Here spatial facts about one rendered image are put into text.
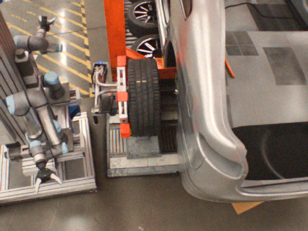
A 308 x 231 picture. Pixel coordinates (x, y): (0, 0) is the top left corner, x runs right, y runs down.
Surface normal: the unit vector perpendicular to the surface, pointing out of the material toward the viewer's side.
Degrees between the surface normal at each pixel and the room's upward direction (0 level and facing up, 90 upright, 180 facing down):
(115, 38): 90
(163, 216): 0
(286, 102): 22
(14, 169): 0
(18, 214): 0
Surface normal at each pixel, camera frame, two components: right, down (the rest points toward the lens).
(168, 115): 0.03, -0.57
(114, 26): 0.09, 0.82
